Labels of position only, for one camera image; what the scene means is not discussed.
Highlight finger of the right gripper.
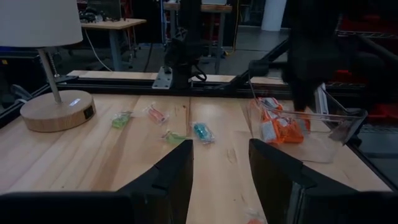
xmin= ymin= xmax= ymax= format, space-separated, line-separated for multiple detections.
xmin=294 ymin=83 xmax=305 ymax=111
xmin=303 ymin=83 xmax=317 ymax=111

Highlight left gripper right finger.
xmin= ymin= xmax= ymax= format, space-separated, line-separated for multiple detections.
xmin=248 ymin=139 xmax=398 ymax=224

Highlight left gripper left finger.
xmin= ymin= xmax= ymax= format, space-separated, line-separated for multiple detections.
xmin=0 ymin=139 xmax=194 ymax=224

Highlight white red candy wrapper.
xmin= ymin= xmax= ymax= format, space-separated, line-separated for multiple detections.
xmin=259 ymin=96 xmax=284 ymax=122

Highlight orange candy pack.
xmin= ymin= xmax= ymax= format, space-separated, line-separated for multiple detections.
xmin=281 ymin=118 xmax=312 ymax=144

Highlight orange candy clear wrapper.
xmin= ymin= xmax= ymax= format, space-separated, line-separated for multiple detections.
xmin=244 ymin=208 xmax=267 ymax=224

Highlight pale green candy clear wrapper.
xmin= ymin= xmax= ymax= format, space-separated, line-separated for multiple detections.
xmin=111 ymin=111 xmax=134 ymax=129

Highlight teal candy clear wrapper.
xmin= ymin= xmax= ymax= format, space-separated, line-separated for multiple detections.
xmin=191 ymin=121 xmax=216 ymax=145

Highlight clear plastic bin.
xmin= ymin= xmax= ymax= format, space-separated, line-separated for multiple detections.
xmin=247 ymin=83 xmax=369 ymax=164

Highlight white pillar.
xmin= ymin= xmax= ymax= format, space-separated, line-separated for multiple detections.
xmin=261 ymin=0 xmax=287 ymax=32

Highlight wooden table grey legs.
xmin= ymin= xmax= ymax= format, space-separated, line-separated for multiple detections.
xmin=81 ymin=17 xmax=147 ymax=72

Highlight white shade table lamp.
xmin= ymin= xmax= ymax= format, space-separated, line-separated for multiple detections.
xmin=0 ymin=0 xmax=96 ymax=133

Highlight red bins wire shelf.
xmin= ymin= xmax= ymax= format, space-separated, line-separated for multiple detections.
xmin=332 ymin=12 xmax=398 ymax=122

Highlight black aluminium table frame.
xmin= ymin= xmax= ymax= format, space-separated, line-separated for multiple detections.
xmin=0 ymin=37 xmax=398 ymax=190

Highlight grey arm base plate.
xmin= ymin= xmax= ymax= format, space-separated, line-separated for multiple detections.
xmin=152 ymin=65 xmax=174 ymax=90

